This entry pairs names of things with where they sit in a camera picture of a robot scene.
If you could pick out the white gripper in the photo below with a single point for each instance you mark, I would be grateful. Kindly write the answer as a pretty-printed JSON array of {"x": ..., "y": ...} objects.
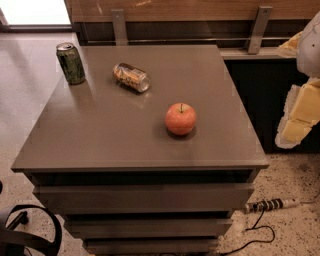
[{"x": 309, "y": 50}]

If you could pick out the red apple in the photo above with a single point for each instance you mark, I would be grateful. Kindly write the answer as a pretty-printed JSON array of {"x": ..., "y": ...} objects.
[{"x": 180, "y": 119}]

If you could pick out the green soda can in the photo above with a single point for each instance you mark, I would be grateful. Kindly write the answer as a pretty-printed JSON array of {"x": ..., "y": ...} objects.
[{"x": 70, "y": 62}]

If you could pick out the white power strip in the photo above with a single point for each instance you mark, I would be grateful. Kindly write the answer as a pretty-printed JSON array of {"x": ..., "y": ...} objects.
[{"x": 270, "y": 205}]

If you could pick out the grey drawer cabinet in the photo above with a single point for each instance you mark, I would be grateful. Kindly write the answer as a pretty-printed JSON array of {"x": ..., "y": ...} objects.
[{"x": 100, "y": 154}]

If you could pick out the black office chair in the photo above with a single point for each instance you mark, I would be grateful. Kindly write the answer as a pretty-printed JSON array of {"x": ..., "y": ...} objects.
[{"x": 14, "y": 243}]

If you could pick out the right metal bracket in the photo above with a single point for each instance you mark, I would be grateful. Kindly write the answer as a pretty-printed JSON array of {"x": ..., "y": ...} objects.
[{"x": 258, "y": 29}]

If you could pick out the metal bracket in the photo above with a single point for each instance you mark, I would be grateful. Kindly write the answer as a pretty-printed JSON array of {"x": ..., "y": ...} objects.
[
  {"x": 119, "y": 27},
  {"x": 258, "y": 29}
]

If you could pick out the left metal bracket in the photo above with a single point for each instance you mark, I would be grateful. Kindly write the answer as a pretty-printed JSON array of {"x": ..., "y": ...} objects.
[{"x": 119, "y": 27}]

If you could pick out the wooden wall shelf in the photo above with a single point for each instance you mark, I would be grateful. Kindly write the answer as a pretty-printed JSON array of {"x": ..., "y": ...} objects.
[{"x": 189, "y": 10}]

